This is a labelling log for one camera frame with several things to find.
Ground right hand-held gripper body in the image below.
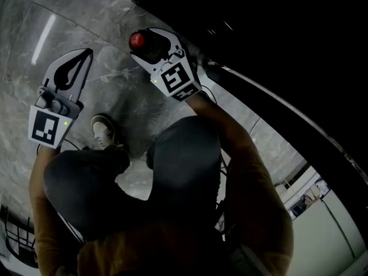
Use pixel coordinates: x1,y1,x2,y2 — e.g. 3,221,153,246
149,47,202,102

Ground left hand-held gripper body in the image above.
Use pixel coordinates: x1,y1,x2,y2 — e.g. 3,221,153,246
28,79,85,150

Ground small red ball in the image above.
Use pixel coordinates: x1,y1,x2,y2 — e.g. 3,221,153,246
128,29,166,62

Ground person's right forearm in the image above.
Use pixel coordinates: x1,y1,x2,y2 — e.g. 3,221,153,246
185,92,256,160

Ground person's left forearm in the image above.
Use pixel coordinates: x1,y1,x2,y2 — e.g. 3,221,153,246
28,144,63,209

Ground person's left shoe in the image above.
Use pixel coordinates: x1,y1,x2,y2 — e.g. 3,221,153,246
90,113,125,151

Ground dark trousers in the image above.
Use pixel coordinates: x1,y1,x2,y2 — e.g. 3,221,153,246
43,116,231,243

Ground tan shirt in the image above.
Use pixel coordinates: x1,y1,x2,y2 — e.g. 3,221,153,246
28,154,294,276

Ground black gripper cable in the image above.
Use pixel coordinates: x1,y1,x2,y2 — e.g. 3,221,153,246
62,137,87,152
200,83,220,106

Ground black wire rack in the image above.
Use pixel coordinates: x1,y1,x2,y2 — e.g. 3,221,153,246
0,202,40,270

